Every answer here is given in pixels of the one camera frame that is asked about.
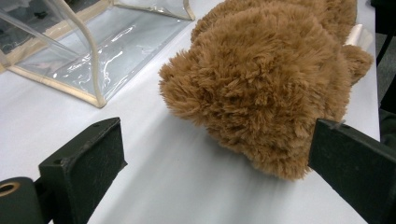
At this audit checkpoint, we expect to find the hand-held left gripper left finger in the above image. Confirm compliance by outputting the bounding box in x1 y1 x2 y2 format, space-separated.
38 117 128 224

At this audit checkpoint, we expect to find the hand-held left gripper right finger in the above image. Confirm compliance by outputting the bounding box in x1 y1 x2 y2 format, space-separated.
308 118 396 224

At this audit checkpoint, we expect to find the brown plush teddy bear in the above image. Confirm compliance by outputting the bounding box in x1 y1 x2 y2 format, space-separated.
158 0 375 182

